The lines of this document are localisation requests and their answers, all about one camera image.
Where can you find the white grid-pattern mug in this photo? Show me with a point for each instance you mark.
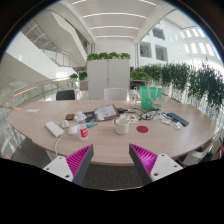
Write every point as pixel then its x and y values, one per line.
pixel 122 127

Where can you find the white paper note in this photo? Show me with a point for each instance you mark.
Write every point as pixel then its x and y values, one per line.
pixel 32 110

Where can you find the green plants atop cabinet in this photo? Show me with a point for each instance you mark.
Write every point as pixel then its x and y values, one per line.
pixel 108 55

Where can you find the clear white-lidded shaker bottle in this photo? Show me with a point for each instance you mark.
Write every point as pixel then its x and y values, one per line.
pixel 133 100

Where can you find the black chair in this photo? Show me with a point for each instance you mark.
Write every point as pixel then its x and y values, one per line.
pixel 65 95

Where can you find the red and black small case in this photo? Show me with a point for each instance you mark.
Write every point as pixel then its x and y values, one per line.
pixel 70 116

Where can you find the dark planter with plant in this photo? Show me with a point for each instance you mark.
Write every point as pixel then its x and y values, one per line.
pixel 138 77

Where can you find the white sachet packet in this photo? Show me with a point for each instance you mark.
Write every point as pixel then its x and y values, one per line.
pixel 178 125

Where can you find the brown-covered open book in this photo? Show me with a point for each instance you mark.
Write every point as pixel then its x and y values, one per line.
pixel 106 112

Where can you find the black power adapter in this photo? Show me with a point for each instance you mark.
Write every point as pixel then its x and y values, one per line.
pixel 121 110

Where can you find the ceiling light strips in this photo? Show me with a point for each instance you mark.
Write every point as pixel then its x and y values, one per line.
pixel 115 14

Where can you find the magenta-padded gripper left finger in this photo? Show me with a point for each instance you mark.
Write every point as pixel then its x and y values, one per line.
pixel 59 166

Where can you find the green plant hedge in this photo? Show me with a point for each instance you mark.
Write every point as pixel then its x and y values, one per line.
pixel 193 80

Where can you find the white power strip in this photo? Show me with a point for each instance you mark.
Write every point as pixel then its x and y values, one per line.
pixel 54 129

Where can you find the dark blue keyboard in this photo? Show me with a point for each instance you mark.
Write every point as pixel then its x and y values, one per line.
pixel 177 119

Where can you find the glass railing with wooden handrail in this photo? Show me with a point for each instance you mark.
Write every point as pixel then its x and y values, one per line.
pixel 33 88

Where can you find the flat round red coaster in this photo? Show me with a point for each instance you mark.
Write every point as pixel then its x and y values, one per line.
pixel 142 129

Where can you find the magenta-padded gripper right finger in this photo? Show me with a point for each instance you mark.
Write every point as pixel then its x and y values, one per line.
pixel 165 165

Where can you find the black folder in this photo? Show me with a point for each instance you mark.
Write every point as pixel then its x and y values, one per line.
pixel 90 116

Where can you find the white cabinet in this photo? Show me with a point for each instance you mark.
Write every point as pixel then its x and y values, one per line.
pixel 108 78

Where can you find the clear red-labelled water bottle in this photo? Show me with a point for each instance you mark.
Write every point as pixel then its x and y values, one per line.
pixel 82 128

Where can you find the green tote bag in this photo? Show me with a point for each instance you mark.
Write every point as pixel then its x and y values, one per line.
pixel 150 97

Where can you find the white chair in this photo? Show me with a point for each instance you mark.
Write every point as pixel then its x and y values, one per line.
pixel 116 94

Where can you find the brown planter with plant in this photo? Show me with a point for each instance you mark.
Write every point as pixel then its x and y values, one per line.
pixel 82 80

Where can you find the small potted green plant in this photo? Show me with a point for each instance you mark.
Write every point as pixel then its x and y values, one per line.
pixel 73 76

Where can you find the colourful sticker sheet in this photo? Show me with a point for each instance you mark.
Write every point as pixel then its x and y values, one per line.
pixel 132 118

